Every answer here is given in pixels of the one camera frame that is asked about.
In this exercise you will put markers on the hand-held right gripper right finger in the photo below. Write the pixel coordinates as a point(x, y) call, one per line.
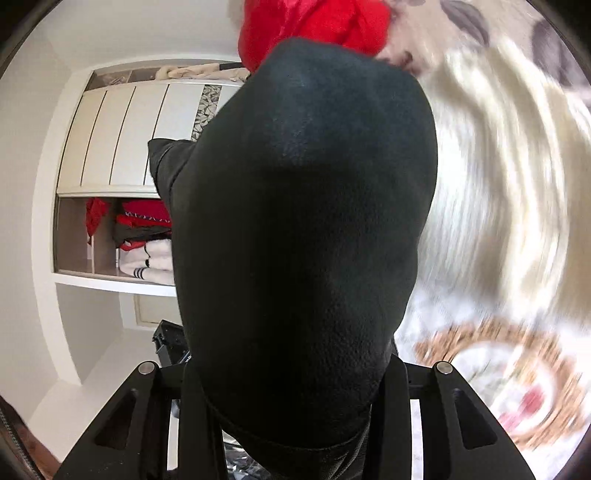
point(392, 406)

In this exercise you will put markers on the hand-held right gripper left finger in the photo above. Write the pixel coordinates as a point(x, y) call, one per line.
point(189, 406)

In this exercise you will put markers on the black leather jacket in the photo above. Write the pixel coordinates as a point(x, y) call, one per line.
point(300, 230)

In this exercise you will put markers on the red hanging clothes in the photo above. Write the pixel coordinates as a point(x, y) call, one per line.
point(138, 214)

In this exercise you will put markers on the white striped folded garment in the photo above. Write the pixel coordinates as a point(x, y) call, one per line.
point(152, 265)

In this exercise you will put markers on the white diamond-patterned mat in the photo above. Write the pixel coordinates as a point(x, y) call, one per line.
point(508, 277)

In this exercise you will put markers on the white sliding-door wardrobe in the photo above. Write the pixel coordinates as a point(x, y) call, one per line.
point(115, 138)

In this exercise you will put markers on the cream cloth bundle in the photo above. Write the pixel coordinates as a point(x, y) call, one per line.
point(184, 71)

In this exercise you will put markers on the red quilt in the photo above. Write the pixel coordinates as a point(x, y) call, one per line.
point(318, 23)

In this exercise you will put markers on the purple floral blanket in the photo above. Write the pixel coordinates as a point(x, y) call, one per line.
point(485, 23)

